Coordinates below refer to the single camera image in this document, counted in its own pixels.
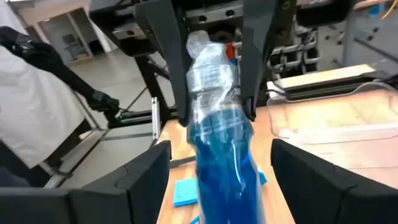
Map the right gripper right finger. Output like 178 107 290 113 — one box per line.
270 138 398 224

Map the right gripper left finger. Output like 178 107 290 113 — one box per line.
0 139 172 224

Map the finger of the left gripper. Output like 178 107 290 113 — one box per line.
135 0 193 128
240 0 277 122

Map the blue sponge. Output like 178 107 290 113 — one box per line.
172 170 268 208

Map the grey dish brush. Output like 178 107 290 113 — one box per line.
169 154 197 169

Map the blue dish soap bottle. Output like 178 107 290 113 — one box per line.
185 29 267 224

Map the parts bin shelf rack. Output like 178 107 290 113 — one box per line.
267 18 323 74

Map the shallow clear plastic tray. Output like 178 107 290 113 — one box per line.
266 81 398 146

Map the person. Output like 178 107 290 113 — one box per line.
0 0 86 187

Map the silver frame bracket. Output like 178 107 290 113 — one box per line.
150 96 162 141

